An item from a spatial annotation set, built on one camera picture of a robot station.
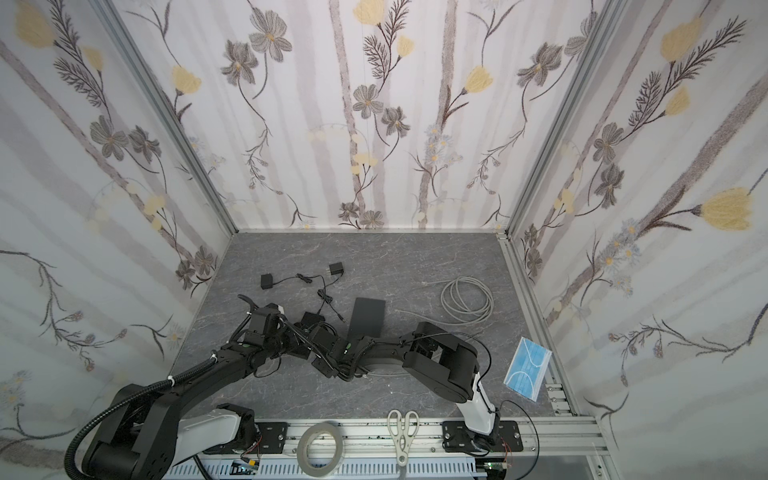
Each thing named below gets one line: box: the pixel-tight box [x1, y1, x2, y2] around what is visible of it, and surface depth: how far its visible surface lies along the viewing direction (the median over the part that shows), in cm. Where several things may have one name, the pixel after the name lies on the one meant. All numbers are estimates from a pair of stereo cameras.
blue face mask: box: [503, 336, 553, 403], surface depth 88 cm
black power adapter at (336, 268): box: [329, 262, 344, 275], surface depth 110 cm
